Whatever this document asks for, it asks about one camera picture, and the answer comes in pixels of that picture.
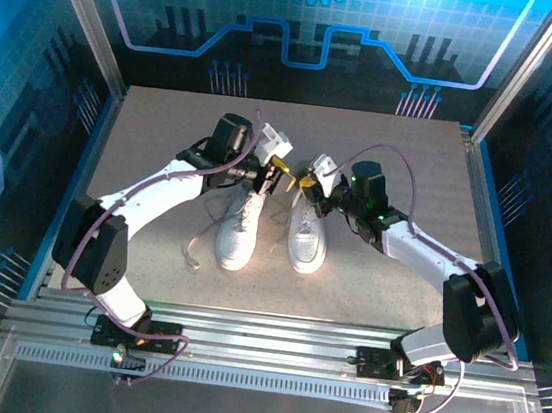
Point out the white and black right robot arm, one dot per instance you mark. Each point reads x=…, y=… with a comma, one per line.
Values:
x=422, y=249

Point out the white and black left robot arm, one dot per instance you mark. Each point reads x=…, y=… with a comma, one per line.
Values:
x=157, y=187

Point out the aluminium side rail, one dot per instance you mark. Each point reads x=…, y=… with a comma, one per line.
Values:
x=478, y=201

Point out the aluminium rail frame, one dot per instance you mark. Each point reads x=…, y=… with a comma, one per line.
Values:
x=265, y=338

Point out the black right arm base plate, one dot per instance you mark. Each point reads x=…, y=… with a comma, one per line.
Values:
x=373, y=362

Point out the aluminium frame post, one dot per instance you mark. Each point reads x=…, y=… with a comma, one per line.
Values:
x=524, y=71
x=85, y=17

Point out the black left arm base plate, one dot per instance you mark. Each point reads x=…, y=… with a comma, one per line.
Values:
x=165, y=331

